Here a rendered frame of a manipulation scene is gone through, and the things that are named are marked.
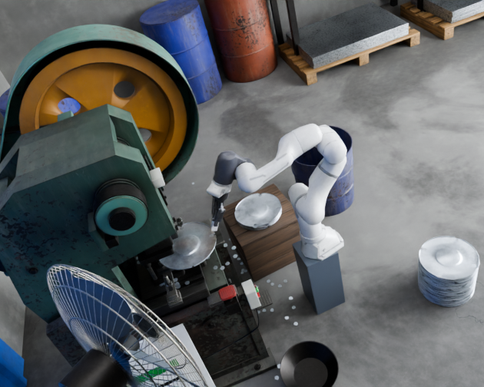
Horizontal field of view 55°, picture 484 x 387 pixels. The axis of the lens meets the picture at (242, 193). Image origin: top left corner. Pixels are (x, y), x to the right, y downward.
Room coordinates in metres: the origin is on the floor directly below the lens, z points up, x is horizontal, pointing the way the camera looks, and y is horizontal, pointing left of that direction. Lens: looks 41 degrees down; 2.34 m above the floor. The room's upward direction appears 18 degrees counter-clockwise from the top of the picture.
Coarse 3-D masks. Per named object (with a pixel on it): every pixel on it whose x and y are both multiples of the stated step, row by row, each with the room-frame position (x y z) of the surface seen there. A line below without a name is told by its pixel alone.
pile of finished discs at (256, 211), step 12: (240, 204) 2.16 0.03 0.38; (252, 204) 2.12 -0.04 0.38; (264, 204) 2.09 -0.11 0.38; (276, 204) 2.06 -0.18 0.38; (240, 216) 2.06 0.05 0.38; (252, 216) 2.03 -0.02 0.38; (264, 216) 2.00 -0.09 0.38; (276, 216) 1.97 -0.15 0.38; (252, 228) 1.94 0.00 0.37; (264, 228) 1.92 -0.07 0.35
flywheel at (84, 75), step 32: (64, 64) 1.87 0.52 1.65; (96, 64) 1.92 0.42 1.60; (128, 64) 1.90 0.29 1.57; (160, 64) 1.95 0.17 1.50; (32, 96) 1.85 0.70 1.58; (64, 96) 1.90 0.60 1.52; (96, 96) 1.91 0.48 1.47; (160, 96) 1.94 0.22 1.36; (32, 128) 1.85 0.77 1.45; (160, 128) 1.93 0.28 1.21; (160, 160) 1.89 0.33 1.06
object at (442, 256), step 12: (432, 240) 1.55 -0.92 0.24; (444, 240) 1.53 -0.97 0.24; (420, 252) 1.51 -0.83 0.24; (432, 252) 1.48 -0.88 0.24; (444, 252) 1.45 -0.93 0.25; (456, 252) 1.43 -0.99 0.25; (468, 252) 1.41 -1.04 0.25; (432, 264) 1.41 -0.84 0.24; (444, 264) 1.38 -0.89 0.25; (456, 264) 1.36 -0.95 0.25; (468, 264) 1.34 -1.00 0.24; (444, 276) 1.32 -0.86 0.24; (456, 276) 1.30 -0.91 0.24
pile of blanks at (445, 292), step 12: (420, 264) 1.44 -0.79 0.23; (420, 276) 1.43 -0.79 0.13; (432, 276) 1.35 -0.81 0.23; (468, 276) 1.28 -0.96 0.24; (420, 288) 1.43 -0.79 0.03; (432, 288) 1.35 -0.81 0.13; (444, 288) 1.30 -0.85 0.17; (456, 288) 1.28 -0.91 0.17; (468, 288) 1.28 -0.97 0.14; (432, 300) 1.34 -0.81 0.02; (444, 300) 1.30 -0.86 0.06; (456, 300) 1.28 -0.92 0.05; (468, 300) 1.29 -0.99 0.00
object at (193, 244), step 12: (192, 228) 1.66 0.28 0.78; (204, 228) 1.63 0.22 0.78; (180, 240) 1.60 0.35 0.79; (192, 240) 1.57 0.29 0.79; (204, 240) 1.55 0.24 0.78; (180, 252) 1.52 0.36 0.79; (192, 252) 1.50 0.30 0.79; (204, 252) 1.48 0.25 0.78; (168, 264) 1.48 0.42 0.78; (180, 264) 1.45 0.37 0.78
